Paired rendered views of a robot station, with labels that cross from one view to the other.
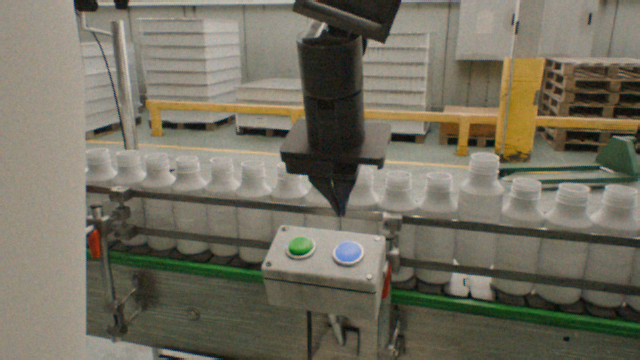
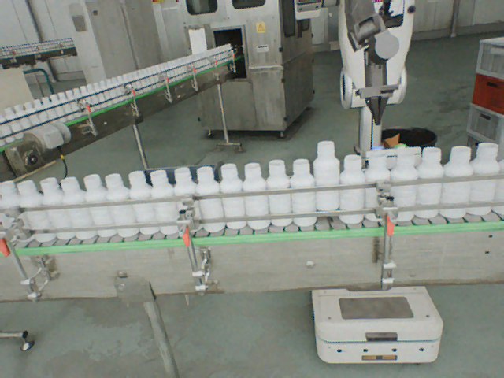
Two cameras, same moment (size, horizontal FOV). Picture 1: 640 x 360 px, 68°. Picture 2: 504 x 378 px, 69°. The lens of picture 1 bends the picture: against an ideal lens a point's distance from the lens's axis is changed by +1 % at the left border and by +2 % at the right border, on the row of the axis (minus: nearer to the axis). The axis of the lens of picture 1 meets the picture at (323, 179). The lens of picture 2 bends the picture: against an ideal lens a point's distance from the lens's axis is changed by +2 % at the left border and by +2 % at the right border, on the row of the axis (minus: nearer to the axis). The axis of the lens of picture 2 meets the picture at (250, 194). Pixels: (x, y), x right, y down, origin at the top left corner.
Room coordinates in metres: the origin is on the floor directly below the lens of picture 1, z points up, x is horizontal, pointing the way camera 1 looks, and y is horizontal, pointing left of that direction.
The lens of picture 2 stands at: (1.38, -0.51, 1.49)
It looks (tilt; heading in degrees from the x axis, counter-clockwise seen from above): 27 degrees down; 172
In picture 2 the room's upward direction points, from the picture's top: 7 degrees counter-clockwise
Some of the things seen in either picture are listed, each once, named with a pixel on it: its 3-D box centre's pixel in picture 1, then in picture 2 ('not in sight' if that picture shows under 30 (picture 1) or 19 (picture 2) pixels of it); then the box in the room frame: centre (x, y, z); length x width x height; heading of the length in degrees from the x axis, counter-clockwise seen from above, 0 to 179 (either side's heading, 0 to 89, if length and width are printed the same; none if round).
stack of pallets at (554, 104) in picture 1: (594, 102); not in sight; (5.89, -3.35, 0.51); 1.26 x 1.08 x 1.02; 165
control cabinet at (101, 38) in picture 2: not in sight; (108, 61); (-5.71, -1.75, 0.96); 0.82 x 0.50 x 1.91; 147
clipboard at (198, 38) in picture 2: not in sight; (198, 42); (-3.41, -0.27, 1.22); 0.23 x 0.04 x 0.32; 57
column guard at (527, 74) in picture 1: (516, 112); not in sight; (4.92, -2.02, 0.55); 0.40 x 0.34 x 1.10; 75
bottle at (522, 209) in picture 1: (518, 236); (302, 193); (0.62, -0.28, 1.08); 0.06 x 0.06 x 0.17
